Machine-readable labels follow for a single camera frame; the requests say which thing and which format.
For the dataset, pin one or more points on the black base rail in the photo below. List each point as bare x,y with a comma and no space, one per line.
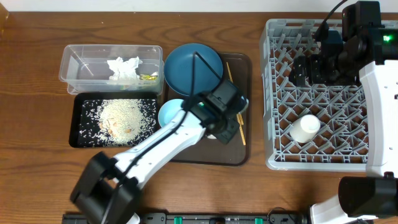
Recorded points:
277,215

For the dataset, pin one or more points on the light blue bowl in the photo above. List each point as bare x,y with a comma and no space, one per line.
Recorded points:
168,110

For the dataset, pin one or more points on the grey dishwasher rack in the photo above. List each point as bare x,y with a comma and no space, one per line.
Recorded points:
341,144

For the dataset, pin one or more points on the rice pile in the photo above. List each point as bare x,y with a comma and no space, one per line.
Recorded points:
116,122

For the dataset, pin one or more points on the cream white cup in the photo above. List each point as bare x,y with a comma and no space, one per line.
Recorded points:
305,128

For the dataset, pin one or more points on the clear plastic waste bin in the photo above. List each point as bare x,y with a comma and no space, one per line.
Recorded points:
84,68

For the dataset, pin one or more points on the green yellow snack wrapper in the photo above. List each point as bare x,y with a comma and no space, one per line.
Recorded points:
150,77

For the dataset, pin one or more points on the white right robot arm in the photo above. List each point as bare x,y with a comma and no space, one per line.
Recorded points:
363,53

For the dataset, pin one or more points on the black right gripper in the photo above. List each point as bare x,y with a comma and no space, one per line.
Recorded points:
313,62

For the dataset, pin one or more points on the black plastic tray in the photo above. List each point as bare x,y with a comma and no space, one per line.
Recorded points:
74,124

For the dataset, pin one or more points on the white paper napkin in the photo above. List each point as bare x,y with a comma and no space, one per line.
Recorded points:
124,70

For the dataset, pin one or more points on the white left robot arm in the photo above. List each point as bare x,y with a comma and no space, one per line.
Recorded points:
109,189

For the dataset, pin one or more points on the dark blue plate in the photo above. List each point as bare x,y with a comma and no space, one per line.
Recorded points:
193,68

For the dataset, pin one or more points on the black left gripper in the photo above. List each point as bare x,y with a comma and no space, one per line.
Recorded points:
227,138

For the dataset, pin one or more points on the wooden chopstick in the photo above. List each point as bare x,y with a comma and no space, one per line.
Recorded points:
242,134
229,71

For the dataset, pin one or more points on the brown serving tray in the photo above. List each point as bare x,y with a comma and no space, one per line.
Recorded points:
212,151

